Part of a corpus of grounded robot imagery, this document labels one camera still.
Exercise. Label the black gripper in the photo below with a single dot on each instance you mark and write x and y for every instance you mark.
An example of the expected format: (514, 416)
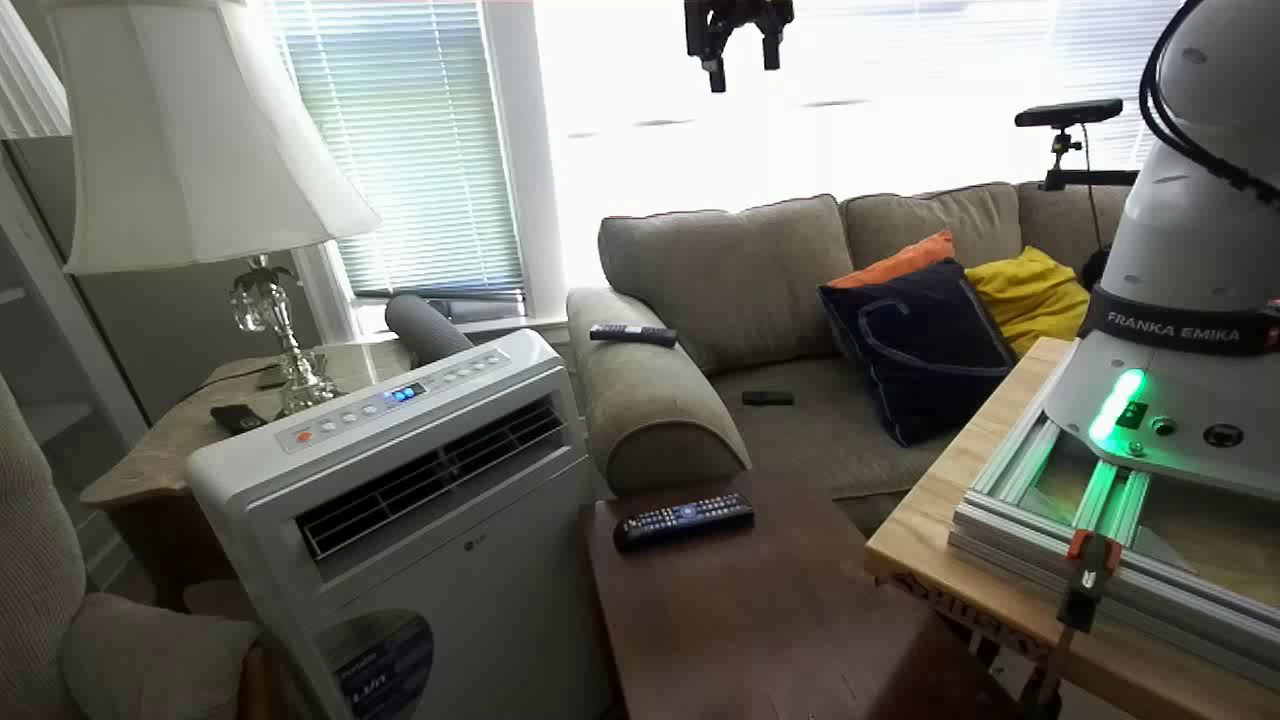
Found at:
(739, 18)

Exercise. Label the grey remote control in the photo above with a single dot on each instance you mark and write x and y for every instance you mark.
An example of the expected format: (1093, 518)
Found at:
(635, 332)

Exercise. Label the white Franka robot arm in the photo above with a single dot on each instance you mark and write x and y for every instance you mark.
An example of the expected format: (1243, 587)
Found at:
(1201, 240)

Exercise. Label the black remote with blue button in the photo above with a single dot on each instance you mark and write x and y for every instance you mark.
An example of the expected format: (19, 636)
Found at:
(683, 523)

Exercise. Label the beige fabric couch cushion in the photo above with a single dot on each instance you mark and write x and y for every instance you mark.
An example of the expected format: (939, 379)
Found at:
(744, 282)

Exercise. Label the orange cushion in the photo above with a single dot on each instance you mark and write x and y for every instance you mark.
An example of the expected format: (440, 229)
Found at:
(904, 263)

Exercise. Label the small black object on sofa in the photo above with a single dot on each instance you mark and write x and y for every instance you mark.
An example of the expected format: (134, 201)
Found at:
(770, 398)

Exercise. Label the navy blue cushion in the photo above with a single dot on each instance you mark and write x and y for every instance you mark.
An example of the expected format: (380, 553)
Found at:
(915, 355)

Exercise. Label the white window blind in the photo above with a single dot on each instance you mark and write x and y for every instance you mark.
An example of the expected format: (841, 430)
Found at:
(402, 134)

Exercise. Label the yellow cushion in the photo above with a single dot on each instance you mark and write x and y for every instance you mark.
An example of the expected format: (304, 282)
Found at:
(1033, 300)

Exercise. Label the plywood robot stand top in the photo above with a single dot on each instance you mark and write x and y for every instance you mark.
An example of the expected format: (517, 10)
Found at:
(933, 523)

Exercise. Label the glass and brass lamp base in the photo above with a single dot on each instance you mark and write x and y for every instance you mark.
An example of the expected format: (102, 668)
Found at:
(274, 314)

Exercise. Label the large white lamp shade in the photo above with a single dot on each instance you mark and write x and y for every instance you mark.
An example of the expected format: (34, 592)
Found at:
(184, 134)

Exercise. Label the white portable air conditioner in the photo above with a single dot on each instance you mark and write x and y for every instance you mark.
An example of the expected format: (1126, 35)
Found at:
(466, 587)

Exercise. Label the orange and black clamp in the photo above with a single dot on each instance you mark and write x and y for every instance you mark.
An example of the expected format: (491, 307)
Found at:
(1088, 551)

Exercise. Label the small dark flat device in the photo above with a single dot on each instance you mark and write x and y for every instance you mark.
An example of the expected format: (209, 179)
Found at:
(237, 416)

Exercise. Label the wooden side table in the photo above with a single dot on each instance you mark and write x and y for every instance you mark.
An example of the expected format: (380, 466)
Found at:
(160, 454)

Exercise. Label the small white lamp shade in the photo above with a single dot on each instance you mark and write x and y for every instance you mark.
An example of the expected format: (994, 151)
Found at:
(26, 80)

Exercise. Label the white shelf unit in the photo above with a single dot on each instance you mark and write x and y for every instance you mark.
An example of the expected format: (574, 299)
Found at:
(43, 345)

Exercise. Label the beige armchair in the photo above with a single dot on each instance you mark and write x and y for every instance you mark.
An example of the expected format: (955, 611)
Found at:
(134, 652)

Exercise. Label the black camera on tripod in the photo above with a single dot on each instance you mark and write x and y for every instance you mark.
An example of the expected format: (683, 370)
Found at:
(1066, 112)

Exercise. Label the aluminium profile base frame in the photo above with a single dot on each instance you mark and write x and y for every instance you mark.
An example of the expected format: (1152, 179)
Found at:
(1015, 533)

